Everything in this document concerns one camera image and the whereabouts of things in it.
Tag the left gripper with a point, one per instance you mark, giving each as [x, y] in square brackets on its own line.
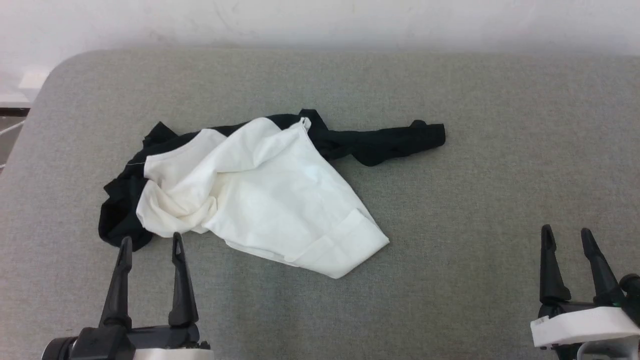
[130, 345]

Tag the grey fabric sofa cushion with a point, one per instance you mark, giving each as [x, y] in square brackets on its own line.
[475, 200]

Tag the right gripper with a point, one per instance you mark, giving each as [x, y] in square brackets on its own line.
[585, 325]

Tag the white shirt with black sleeves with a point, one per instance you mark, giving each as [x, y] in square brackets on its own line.
[270, 200]

